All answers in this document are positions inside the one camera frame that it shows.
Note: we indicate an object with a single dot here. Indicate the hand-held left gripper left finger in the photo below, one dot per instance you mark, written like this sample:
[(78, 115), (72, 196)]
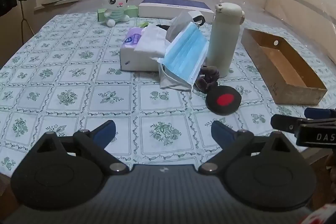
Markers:
[(106, 132)]

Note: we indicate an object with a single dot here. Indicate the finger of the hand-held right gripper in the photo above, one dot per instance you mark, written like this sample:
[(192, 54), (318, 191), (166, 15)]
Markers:
[(283, 123), (315, 113)]

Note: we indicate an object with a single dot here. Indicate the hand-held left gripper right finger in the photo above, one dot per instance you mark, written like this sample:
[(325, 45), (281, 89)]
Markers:
[(221, 132)]

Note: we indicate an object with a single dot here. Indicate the cardboard box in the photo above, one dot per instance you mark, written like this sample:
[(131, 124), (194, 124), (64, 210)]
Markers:
[(278, 66)]

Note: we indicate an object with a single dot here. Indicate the white grey face mask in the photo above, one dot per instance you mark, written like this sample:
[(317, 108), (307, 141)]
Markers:
[(170, 83)]

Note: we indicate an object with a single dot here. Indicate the blue face mask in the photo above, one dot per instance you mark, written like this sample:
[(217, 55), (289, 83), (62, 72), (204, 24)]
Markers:
[(185, 56)]

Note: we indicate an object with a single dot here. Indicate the white paper tissue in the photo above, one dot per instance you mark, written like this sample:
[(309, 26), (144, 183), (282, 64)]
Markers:
[(152, 41)]

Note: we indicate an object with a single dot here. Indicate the black round pad red dot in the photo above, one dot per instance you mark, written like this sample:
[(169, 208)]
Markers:
[(223, 100)]

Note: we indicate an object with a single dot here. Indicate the brown scrunchie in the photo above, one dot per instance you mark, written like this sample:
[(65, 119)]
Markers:
[(208, 77)]

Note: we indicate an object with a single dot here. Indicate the green floral tablecloth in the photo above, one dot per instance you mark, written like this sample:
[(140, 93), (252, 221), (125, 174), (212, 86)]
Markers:
[(68, 77)]

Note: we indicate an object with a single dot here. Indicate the red white patterned cloth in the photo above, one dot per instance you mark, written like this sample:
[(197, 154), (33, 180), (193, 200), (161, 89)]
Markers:
[(325, 214)]

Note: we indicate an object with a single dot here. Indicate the tissue pack purple label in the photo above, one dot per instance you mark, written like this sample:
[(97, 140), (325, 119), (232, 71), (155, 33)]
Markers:
[(134, 56)]

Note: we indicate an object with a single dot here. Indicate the cream thermos bottle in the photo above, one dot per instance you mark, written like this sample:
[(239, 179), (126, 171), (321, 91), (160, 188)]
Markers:
[(223, 40)]

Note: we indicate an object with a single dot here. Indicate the green box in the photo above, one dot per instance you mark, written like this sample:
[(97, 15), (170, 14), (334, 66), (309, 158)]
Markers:
[(132, 12)]

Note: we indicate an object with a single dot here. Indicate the white bunny plush toy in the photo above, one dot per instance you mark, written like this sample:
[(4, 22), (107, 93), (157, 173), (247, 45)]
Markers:
[(115, 1)]

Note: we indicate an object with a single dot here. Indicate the blue and white flat box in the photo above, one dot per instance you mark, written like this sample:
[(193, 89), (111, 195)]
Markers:
[(173, 7)]

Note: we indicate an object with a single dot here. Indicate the coat rack stand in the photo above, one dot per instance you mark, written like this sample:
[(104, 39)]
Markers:
[(25, 19)]

